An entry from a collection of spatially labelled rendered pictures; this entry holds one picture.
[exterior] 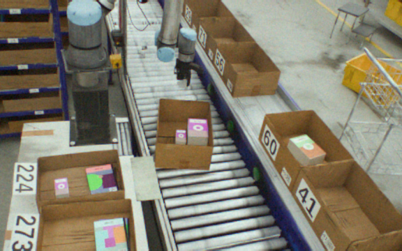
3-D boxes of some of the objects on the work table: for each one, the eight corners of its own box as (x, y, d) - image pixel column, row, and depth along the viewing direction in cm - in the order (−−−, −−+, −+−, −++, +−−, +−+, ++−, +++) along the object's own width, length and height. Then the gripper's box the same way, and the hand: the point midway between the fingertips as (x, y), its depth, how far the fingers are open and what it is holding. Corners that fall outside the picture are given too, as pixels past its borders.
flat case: (97, 261, 154) (96, 259, 154) (93, 223, 168) (93, 221, 167) (130, 256, 158) (130, 254, 157) (125, 219, 172) (124, 217, 171)
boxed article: (56, 201, 177) (55, 194, 174) (55, 185, 184) (54, 179, 181) (69, 199, 179) (68, 192, 176) (67, 183, 186) (66, 177, 183)
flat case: (91, 199, 179) (91, 196, 178) (85, 170, 192) (84, 168, 191) (120, 193, 183) (120, 190, 182) (112, 165, 197) (112, 163, 196)
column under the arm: (69, 147, 206) (62, 96, 185) (70, 117, 225) (63, 68, 205) (118, 143, 213) (117, 93, 192) (114, 115, 232) (114, 67, 211)
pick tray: (39, 171, 190) (36, 157, 184) (118, 162, 201) (117, 148, 195) (38, 217, 170) (35, 202, 163) (125, 204, 181) (125, 189, 175)
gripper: (174, 55, 216) (172, 87, 229) (179, 63, 210) (176, 95, 223) (189, 54, 219) (185, 86, 232) (194, 62, 212) (190, 94, 226)
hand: (185, 88), depth 228 cm, fingers closed
